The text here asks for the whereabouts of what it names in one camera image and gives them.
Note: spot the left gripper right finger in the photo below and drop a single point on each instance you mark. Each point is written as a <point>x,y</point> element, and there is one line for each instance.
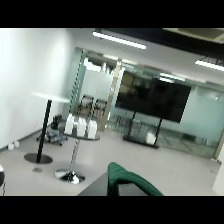
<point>130,190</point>

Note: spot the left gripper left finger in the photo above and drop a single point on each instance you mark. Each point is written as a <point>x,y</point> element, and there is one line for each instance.
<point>99,188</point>

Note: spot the green garment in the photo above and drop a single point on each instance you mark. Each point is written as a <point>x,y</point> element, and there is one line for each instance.
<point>117,172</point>

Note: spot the small round chrome-foot table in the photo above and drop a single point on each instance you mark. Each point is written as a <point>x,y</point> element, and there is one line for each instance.
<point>75,153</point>

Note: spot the white jug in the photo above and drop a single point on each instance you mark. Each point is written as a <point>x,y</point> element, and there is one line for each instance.
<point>92,130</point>
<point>81,127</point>
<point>69,125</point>

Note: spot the tall white round table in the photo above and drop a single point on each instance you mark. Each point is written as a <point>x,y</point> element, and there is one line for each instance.
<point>45,126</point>

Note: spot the ceiling light strip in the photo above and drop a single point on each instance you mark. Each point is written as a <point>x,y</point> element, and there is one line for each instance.
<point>118,40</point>
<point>210,65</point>

